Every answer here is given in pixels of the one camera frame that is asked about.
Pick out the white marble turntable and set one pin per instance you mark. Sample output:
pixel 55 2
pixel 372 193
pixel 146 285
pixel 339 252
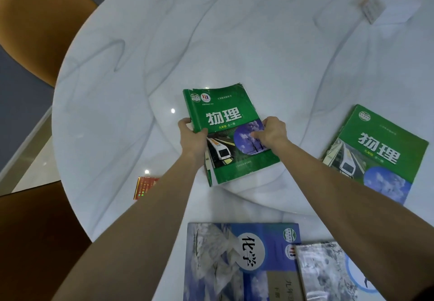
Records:
pixel 288 56

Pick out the small red box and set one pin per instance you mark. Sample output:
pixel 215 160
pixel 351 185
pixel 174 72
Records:
pixel 144 187

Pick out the person's left hand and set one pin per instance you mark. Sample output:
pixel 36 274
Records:
pixel 192 141

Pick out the white paper tag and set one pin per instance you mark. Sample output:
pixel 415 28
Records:
pixel 369 4

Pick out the person's right forearm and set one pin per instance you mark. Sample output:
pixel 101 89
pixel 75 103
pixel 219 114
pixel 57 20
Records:
pixel 356 216

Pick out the worn green textbook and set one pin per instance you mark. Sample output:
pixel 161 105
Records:
pixel 223 107

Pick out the person's right hand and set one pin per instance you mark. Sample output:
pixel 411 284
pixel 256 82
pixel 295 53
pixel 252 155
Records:
pixel 275 135

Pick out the person's right thumb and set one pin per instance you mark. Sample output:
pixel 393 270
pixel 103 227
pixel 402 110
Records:
pixel 258 135

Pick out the dark brown chair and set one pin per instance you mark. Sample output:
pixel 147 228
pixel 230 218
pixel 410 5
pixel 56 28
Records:
pixel 34 243

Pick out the person's left thumb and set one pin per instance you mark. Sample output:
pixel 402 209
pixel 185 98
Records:
pixel 202 134

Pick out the blue textbook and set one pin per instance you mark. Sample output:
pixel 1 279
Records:
pixel 234 260

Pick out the orange chair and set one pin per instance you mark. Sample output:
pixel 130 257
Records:
pixel 37 26

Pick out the grey and white book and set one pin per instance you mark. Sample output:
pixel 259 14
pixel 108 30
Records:
pixel 325 273

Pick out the person's left forearm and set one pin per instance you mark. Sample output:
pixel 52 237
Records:
pixel 135 229

